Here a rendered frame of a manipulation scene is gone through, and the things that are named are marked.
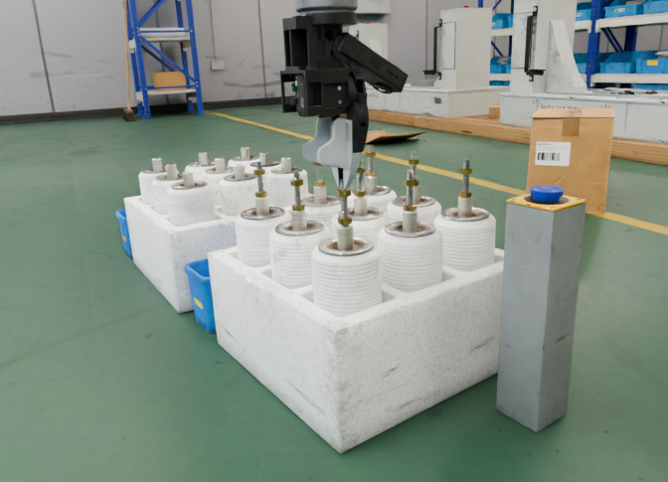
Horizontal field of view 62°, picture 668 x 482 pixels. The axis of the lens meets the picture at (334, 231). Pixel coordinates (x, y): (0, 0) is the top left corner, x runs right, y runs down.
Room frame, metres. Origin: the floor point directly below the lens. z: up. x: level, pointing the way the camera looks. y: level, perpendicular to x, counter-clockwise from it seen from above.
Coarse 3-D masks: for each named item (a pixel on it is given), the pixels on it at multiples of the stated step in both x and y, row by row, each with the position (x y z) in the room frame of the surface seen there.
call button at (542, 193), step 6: (534, 186) 0.70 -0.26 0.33; (540, 186) 0.69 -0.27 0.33; (546, 186) 0.69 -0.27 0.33; (552, 186) 0.69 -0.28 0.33; (558, 186) 0.69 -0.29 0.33; (534, 192) 0.68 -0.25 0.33; (540, 192) 0.67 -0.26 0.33; (546, 192) 0.67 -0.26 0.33; (552, 192) 0.67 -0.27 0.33; (558, 192) 0.67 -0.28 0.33; (534, 198) 0.68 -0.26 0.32; (540, 198) 0.68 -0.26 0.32; (546, 198) 0.67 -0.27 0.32; (552, 198) 0.67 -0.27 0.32; (558, 198) 0.67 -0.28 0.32
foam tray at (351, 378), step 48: (240, 288) 0.83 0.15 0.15; (384, 288) 0.74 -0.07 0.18; (432, 288) 0.73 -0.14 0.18; (480, 288) 0.76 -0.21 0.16; (240, 336) 0.84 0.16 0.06; (288, 336) 0.70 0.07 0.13; (336, 336) 0.61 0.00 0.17; (384, 336) 0.66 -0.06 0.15; (432, 336) 0.71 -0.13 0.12; (480, 336) 0.76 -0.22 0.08; (288, 384) 0.71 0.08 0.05; (336, 384) 0.61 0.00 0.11; (384, 384) 0.65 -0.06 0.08; (432, 384) 0.71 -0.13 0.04; (336, 432) 0.62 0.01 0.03
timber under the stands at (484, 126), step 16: (384, 112) 4.57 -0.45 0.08; (400, 112) 4.51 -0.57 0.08; (432, 128) 3.95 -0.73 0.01; (448, 128) 3.79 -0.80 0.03; (464, 128) 3.63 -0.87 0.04; (480, 128) 3.49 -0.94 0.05; (496, 128) 3.36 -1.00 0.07; (512, 128) 3.24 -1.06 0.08; (528, 128) 3.20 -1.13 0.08; (624, 144) 2.57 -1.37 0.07; (640, 144) 2.50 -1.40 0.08; (656, 144) 2.47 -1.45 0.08; (640, 160) 2.49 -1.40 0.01; (656, 160) 2.42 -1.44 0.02
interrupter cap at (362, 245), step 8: (328, 240) 0.74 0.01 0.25; (336, 240) 0.74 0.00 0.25; (360, 240) 0.74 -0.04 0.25; (368, 240) 0.73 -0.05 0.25; (320, 248) 0.70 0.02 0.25; (328, 248) 0.70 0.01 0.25; (336, 248) 0.71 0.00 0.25; (352, 248) 0.71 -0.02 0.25; (360, 248) 0.70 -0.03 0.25; (368, 248) 0.70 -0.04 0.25
